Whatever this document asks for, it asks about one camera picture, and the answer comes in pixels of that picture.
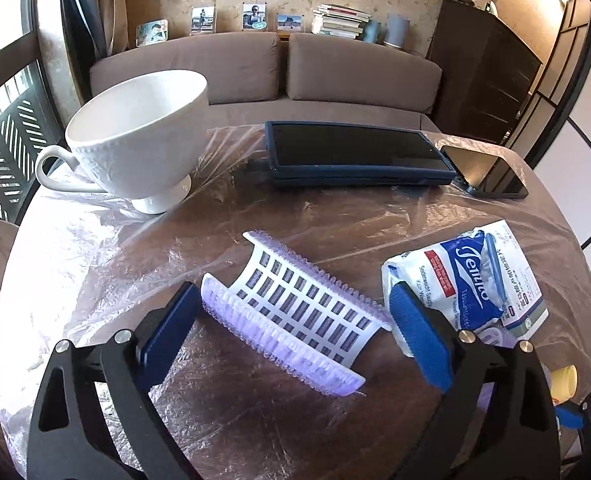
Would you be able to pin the small blue cylinder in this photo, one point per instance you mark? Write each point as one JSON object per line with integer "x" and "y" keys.
{"x": 372, "y": 31}

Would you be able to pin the white footed ceramic cup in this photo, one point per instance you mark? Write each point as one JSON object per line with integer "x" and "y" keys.
{"x": 145, "y": 140}

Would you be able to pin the large black tablet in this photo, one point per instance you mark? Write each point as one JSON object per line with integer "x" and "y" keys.
{"x": 490, "y": 170}

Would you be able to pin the dark balcony railing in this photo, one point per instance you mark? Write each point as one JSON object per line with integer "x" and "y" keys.
{"x": 10, "y": 160}

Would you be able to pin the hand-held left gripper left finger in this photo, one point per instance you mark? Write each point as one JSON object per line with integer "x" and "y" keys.
{"x": 168, "y": 330}

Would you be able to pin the grey cylindrical speaker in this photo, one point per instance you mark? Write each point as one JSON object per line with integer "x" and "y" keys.
{"x": 397, "y": 30}

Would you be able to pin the beige and dark curtains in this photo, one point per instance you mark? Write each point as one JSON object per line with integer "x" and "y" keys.
{"x": 90, "y": 10}

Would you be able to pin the photo of building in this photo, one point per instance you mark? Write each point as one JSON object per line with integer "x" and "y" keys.
{"x": 289, "y": 22}

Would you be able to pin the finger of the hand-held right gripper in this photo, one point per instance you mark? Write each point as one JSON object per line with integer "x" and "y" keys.
{"x": 570, "y": 417}

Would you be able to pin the yellow plastic cup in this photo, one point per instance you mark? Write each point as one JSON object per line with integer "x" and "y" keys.
{"x": 565, "y": 382}

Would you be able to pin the rounded photo frame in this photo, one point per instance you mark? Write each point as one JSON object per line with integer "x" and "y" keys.
{"x": 151, "y": 33}

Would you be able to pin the tall white photo card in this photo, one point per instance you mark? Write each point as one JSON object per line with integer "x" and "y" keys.
{"x": 203, "y": 20}

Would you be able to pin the dark wooden cabinet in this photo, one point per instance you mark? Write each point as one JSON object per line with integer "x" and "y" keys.
{"x": 480, "y": 70}

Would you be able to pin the white panel sliding door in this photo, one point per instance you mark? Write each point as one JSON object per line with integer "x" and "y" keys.
{"x": 575, "y": 125}

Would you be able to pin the white oval lamp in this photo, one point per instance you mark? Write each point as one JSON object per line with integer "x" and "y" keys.
{"x": 491, "y": 7}

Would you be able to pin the brown sofa back cushion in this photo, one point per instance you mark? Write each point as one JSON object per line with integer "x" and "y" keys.
{"x": 360, "y": 70}
{"x": 215, "y": 67}

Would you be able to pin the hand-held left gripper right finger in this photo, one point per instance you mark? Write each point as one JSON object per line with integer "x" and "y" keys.
{"x": 420, "y": 340}

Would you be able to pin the photo of person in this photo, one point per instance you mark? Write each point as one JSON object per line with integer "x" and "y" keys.
{"x": 254, "y": 16}

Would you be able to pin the small tablet in blue case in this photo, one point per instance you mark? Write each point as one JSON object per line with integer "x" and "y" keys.
{"x": 350, "y": 147}

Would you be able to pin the stack of books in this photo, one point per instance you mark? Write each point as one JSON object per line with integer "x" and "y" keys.
{"x": 338, "y": 21}

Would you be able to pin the blue and white tissue pack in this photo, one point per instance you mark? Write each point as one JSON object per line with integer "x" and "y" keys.
{"x": 475, "y": 270}

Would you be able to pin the brown fabric sofa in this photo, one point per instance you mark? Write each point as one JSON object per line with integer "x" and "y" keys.
{"x": 325, "y": 110}

